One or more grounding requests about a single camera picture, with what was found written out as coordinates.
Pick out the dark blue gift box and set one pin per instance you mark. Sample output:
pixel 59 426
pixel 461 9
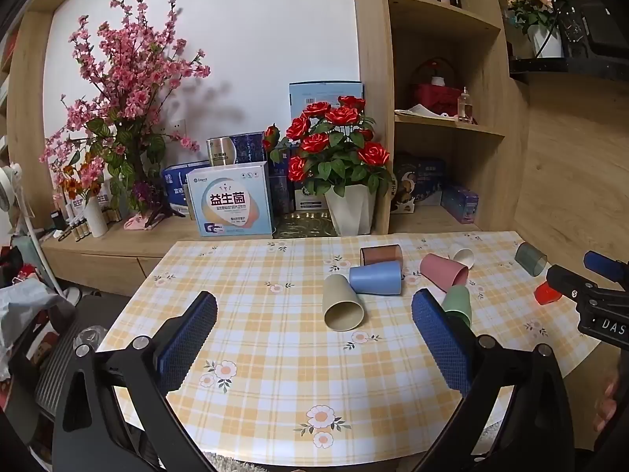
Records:
pixel 422 182

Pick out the dark grey-green cup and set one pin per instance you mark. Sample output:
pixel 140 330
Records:
pixel 530 259

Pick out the silver cup box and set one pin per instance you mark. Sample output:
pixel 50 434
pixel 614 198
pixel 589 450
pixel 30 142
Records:
pixel 222 150

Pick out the person's right hand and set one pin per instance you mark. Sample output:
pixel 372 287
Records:
pixel 608 396

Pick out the blue and white pack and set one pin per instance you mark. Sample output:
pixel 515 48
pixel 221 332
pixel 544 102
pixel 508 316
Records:
pixel 174 191

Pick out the white standing fan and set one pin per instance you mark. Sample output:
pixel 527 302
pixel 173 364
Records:
pixel 34 236

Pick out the row of small bottles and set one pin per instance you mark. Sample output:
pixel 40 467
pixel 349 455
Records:
pixel 77 228

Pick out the patterned glass tray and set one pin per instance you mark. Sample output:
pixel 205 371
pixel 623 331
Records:
pixel 304 223

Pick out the red cup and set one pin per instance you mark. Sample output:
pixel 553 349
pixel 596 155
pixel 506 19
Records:
pixel 545 295

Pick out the tall dark blue box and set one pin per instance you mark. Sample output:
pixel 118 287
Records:
pixel 279 191

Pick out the small perfume bottle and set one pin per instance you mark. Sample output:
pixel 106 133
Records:
pixel 464 106

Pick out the white faceted vase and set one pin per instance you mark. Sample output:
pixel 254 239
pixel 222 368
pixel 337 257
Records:
pixel 350 211

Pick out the blue cup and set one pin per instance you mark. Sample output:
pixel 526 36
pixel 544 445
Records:
pixel 376 278

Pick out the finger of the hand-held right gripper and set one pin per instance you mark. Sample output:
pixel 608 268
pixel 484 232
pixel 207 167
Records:
pixel 605 264
pixel 565 279

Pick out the white papers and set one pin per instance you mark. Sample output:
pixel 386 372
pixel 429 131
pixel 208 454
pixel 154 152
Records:
pixel 417 110

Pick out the pink blossom arrangement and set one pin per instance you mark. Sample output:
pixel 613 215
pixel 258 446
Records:
pixel 123 93

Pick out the clear glass bottle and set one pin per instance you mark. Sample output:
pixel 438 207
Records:
pixel 89 338

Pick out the beige cup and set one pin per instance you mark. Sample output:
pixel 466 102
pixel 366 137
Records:
pixel 341 305

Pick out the red gift basket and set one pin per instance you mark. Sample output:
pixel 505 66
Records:
pixel 435 93

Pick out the yellow checked floral tablecloth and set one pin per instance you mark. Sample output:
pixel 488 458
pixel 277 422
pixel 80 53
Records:
pixel 275 344

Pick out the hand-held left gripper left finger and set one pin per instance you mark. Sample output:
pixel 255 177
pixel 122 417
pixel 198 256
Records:
pixel 189 339

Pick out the wooden sideboard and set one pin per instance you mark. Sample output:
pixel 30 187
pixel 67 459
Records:
pixel 108 255

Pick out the white and blue carton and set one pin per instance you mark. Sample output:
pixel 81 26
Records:
pixel 228 201

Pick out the light blue flat box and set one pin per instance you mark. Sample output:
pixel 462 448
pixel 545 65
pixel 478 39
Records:
pixel 304 93

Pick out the white box with blue label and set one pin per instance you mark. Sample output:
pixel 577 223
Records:
pixel 308 200

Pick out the dark blue patterned box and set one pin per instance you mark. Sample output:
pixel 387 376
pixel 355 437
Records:
pixel 251 147

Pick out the white bottle vase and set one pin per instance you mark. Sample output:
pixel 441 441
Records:
pixel 95 217

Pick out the wooden shelf unit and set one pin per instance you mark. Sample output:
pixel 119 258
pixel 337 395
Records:
pixel 486 108

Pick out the pink cloth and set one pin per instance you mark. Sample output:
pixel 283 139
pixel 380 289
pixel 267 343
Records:
pixel 138 223

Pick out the pink cup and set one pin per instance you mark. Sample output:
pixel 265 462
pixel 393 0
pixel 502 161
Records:
pixel 442 270

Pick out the purple box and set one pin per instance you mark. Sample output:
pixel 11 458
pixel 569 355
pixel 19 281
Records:
pixel 460 202

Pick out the brown cup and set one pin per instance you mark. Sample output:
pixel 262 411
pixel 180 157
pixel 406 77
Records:
pixel 381 254

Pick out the black ribbed chair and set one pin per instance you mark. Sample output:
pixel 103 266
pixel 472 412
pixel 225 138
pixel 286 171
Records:
pixel 64 359

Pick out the white cup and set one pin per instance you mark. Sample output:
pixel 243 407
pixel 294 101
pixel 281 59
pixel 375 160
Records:
pixel 463 255

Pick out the white flower pot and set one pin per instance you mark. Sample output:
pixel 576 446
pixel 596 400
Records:
pixel 546 42

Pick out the light green cup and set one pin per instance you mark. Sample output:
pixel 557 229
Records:
pixel 457 305

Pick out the red rose bouquet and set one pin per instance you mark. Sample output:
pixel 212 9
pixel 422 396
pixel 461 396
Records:
pixel 339 147

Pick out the wall socket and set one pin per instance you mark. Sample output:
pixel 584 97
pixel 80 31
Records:
pixel 179 129

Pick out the black machine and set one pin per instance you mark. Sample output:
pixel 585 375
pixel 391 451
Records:
pixel 594 34

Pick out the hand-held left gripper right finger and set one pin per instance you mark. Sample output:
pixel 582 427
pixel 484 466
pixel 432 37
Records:
pixel 442 344

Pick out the grey plastic bag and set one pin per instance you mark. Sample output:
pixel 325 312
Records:
pixel 24 309

